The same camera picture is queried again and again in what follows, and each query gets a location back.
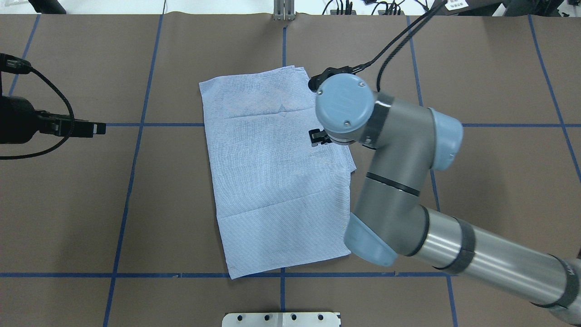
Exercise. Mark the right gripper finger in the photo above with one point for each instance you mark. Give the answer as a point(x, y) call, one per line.
point(319, 137)

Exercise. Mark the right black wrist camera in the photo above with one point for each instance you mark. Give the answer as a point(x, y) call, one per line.
point(316, 81)

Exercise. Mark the light blue striped shirt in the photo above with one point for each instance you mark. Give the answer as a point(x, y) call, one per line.
point(280, 202)

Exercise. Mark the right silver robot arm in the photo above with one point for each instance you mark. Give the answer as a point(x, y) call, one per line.
point(388, 220)

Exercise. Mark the aluminium frame post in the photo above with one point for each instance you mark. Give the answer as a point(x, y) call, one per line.
point(284, 10)

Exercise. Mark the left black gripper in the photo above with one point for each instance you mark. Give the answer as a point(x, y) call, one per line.
point(18, 119)

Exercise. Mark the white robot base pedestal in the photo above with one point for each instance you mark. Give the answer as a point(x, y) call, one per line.
point(283, 319)

